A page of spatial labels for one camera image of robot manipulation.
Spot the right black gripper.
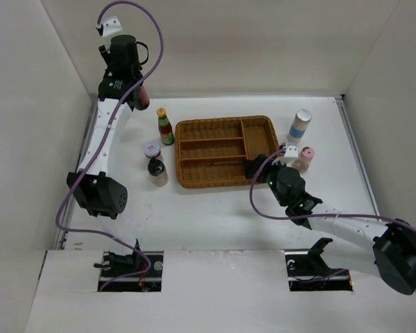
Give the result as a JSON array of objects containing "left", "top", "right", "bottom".
[{"left": 243, "top": 154, "right": 291, "bottom": 207}]

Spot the dark sauce bottle black cap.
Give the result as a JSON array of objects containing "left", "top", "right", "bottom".
[{"left": 135, "top": 86, "right": 150, "bottom": 111}]

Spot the red chili sauce bottle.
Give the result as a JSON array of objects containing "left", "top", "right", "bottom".
[{"left": 157, "top": 108, "right": 175, "bottom": 146}]

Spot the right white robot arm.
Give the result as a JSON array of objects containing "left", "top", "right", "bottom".
[{"left": 244, "top": 155, "right": 416, "bottom": 295}]

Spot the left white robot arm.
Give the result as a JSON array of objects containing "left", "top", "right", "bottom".
[{"left": 67, "top": 35, "right": 150, "bottom": 222}]

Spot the brown wicker divided tray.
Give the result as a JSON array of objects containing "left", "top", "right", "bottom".
[{"left": 175, "top": 115, "right": 279, "bottom": 189}]

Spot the pink cap spice jar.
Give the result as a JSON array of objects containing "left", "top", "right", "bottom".
[{"left": 292, "top": 146, "right": 315, "bottom": 173}]

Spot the white blue cylindrical shaker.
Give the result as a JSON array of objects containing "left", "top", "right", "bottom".
[{"left": 286, "top": 109, "right": 312, "bottom": 144}]

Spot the black cap spice jar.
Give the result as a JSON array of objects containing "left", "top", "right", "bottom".
[{"left": 147, "top": 158, "right": 168, "bottom": 187}]

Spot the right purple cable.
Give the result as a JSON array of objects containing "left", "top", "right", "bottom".
[{"left": 250, "top": 148, "right": 416, "bottom": 244}]

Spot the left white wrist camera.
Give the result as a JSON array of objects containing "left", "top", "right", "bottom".
[{"left": 96, "top": 16, "right": 123, "bottom": 37}]

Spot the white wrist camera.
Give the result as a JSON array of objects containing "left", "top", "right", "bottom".
[
  {"left": 96, "top": 16, "right": 123, "bottom": 37},
  {"left": 272, "top": 142, "right": 299, "bottom": 165}
]

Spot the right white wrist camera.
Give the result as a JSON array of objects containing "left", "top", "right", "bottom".
[{"left": 272, "top": 142, "right": 299, "bottom": 165}]

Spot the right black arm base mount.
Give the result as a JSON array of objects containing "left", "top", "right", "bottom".
[{"left": 285, "top": 238, "right": 353, "bottom": 292}]

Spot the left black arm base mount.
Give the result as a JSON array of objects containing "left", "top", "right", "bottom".
[{"left": 94, "top": 251, "right": 164, "bottom": 293}]

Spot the left metal table rail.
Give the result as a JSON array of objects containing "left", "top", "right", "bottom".
[{"left": 53, "top": 93, "right": 98, "bottom": 250}]

